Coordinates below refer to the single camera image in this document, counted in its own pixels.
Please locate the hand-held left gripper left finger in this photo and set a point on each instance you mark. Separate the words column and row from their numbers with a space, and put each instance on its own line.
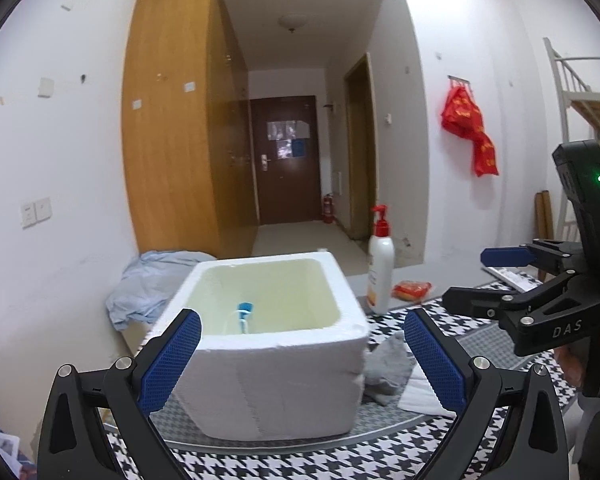
column 172, row 360

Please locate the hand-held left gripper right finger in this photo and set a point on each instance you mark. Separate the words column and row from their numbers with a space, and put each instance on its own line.
column 435, row 360

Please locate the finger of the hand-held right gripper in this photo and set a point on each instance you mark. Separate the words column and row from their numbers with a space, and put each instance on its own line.
column 505, row 256
column 480, row 300

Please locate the blue face mask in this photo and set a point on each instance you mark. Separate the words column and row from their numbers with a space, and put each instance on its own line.
column 244, row 307

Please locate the white foam box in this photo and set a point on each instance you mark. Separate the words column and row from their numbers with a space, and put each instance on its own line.
column 280, row 375

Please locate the person's right hand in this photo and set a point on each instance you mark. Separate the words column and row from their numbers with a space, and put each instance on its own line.
column 570, row 365

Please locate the white remote control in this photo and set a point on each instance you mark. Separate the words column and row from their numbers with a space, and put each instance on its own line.
column 510, row 278

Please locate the white towel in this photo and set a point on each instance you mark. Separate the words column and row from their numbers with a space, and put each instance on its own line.
column 420, row 396

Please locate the white storage box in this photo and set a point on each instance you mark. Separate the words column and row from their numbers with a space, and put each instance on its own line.
column 134, row 336

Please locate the grey sock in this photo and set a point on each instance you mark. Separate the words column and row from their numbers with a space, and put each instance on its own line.
column 387, row 365

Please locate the wooden boards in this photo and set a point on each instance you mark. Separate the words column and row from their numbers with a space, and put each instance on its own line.
column 542, row 220

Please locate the red snack packet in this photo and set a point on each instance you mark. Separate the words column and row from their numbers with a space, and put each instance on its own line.
column 411, row 290

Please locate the light blue cloth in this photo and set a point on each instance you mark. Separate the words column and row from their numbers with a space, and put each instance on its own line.
column 150, row 280

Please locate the small red plastic bag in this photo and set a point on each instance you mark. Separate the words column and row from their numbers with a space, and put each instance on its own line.
column 485, row 155

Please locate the white lotion pump bottle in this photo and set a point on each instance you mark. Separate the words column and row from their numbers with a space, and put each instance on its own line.
column 380, row 270

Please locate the houndstooth tablecloth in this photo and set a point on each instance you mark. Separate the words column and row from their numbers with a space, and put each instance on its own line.
column 380, row 452

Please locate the large red plastic bag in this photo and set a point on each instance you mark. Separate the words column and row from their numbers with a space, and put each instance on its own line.
column 461, row 112

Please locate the red fire extinguisher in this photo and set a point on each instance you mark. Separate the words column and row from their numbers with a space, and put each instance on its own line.
column 327, row 210

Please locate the person's dark clothing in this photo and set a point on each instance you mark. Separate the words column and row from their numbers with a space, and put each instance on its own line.
column 597, row 440

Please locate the printed paper sheets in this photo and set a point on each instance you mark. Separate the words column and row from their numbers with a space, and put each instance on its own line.
column 2, row 445

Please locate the wooden wardrobe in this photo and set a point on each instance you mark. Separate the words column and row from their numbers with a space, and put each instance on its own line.
column 175, row 160

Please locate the dark brown entrance door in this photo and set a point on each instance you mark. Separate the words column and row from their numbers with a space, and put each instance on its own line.
column 285, row 190

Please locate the door paper notices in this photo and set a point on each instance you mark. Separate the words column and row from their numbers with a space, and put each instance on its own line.
column 286, row 137

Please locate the ceiling lamp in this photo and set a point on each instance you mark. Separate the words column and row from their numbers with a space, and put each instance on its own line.
column 294, row 22

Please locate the white bunk bed frame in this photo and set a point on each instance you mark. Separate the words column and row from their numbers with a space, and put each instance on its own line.
column 560, row 110

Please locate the wooden side door frame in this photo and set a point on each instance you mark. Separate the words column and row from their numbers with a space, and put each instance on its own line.
column 360, row 160

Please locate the wall hook rack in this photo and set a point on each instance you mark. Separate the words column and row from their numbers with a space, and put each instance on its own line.
column 459, row 80

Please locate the white wall switch plate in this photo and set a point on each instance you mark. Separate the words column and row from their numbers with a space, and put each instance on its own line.
column 43, row 211

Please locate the white wall socket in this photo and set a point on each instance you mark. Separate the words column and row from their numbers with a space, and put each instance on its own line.
column 28, row 215

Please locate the small wall shelf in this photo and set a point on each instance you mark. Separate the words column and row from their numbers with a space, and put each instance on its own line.
column 331, row 107

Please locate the white wall cover plate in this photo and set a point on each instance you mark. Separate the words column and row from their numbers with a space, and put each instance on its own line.
column 45, row 87

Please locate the small white wall plate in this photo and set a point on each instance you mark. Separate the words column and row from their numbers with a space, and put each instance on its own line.
column 69, row 1

